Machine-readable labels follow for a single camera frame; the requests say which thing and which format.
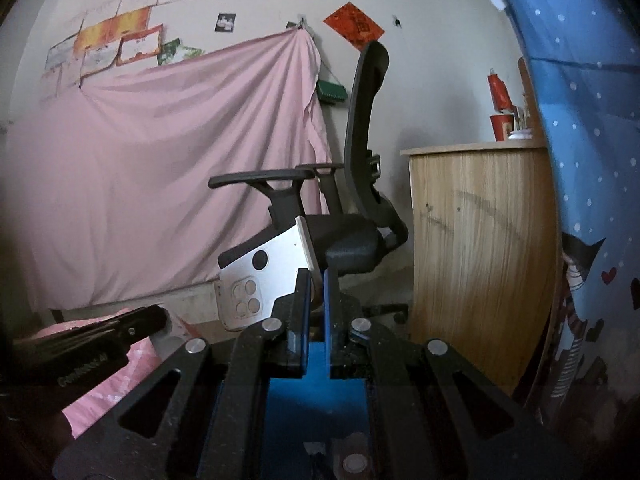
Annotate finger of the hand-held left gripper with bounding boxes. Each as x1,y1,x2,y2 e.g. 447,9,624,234
14,304,170,356

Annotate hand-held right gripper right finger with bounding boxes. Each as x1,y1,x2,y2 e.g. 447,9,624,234
324,268,584,480

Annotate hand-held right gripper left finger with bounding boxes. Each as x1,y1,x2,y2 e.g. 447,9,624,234
52,268,313,480

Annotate white phone case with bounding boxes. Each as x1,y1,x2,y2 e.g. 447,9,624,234
216,216,322,332

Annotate black office chair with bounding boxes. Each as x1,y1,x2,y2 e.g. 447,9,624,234
208,41,411,325

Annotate pink hanging sheet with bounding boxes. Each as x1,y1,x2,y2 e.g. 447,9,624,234
7,27,333,311

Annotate wooden cabinet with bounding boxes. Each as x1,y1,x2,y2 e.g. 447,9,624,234
400,139,561,397

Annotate red cup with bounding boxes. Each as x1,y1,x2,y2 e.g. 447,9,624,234
489,113,516,142

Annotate blue dotted curtain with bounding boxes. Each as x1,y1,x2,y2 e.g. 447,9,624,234
477,0,640,456

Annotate green wall picture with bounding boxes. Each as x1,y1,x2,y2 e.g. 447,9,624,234
156,39,205,67

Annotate group of wall certificates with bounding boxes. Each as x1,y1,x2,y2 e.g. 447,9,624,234
41,0,207,103

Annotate red paper wall decoration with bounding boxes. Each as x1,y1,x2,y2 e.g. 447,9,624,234
323,3,386,52

